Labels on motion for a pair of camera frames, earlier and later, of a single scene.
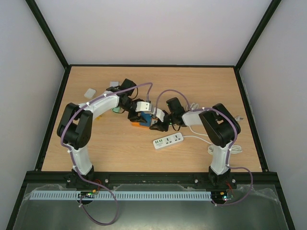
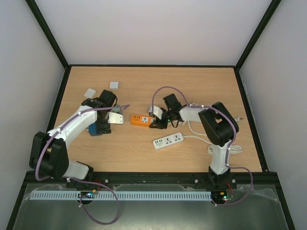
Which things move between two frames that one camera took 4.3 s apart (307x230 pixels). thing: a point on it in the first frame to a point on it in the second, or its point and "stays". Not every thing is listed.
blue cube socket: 147,117 to 92,129
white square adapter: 142,106 to 115,118
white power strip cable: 235,148 stays
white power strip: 167,141 stays
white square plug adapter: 89,93 stays
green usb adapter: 116,109 stays
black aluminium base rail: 59,179 stays
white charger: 114,83 stays
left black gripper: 135,118 to 104,131
